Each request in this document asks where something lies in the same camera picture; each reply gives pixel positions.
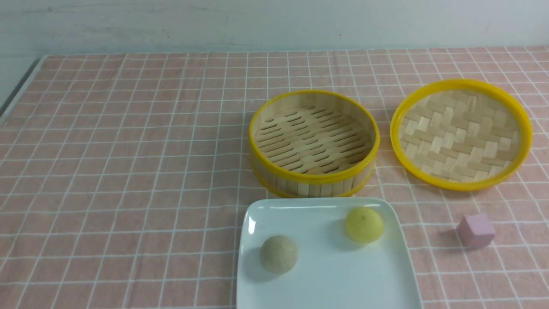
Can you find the pale beige steamed bun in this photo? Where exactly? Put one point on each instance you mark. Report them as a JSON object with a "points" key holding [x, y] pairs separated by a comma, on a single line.
{"points": [[278, 254]]}

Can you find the yellow steamed bun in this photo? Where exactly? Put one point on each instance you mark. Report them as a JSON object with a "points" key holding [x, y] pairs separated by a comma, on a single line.
{"points": [[364, 225]]}

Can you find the white square plate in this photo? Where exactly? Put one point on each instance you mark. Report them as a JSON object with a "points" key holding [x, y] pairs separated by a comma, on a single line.
{"points": [[332, 271]]}

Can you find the bamboo steamer basket yellow rim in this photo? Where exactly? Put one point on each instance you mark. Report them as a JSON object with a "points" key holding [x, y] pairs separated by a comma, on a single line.
{"points": [[313, 143]]}

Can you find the pink checkered tablecloth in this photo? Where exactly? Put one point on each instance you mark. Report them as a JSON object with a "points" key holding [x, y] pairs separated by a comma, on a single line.
{"points": [[125, 178]]}

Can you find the woven bamboo steamer lid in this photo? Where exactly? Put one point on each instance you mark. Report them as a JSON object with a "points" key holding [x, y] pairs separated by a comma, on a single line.
{"points": [[461, 134]]}

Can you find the pink cube block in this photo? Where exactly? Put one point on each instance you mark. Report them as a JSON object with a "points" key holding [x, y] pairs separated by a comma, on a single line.
{"points": [[475, 231]]}

